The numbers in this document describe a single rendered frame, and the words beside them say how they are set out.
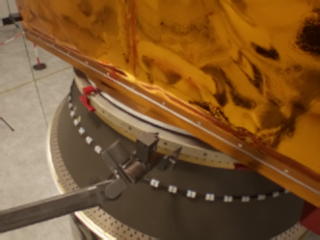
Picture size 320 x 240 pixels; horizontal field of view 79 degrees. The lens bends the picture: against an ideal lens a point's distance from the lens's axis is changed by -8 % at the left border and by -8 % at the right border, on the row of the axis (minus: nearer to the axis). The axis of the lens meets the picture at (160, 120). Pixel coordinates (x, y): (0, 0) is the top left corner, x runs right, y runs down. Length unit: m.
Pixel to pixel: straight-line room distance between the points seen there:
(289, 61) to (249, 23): 0.12
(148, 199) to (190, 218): 0.20
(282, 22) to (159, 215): 0.86
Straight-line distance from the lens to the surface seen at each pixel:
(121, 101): 0.90
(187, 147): 0.79
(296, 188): 0.76
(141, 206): 1.02
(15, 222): 0.65
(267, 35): 0.52
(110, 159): 0.59
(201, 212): 1.00
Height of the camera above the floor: 2.26
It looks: 39 degrees down
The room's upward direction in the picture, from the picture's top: 9 degrees clockwise
